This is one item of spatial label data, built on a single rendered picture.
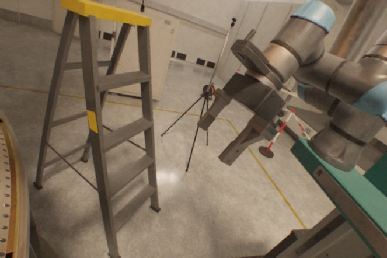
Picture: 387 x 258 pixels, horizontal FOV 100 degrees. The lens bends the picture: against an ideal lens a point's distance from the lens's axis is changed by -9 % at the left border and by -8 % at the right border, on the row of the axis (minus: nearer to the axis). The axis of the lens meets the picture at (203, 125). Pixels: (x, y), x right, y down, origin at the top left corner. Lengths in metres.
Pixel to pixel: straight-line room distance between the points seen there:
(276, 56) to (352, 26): 0.33
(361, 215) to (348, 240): 0.33
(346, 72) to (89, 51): 0.85
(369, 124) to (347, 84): 0.22
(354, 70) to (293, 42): 0.13
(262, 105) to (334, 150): 0.36
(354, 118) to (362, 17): 0.26
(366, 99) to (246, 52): 0.24
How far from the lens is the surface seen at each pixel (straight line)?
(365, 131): 0.63
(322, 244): 0.89
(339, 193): 0.59
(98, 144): 0.99
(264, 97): 0.31
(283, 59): 0.36
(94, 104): 0.92
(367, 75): 0.43
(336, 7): 6.17
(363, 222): 0.57
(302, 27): 0.38
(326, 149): 0.63
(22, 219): 0.52
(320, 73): 0.44
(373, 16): 0.65
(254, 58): 0.32
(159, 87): 3.38
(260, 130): 0.29
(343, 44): 0.64
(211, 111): 0.42
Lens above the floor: 1.59
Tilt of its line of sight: 29 degrees down
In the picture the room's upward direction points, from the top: 22 degrees clockwise
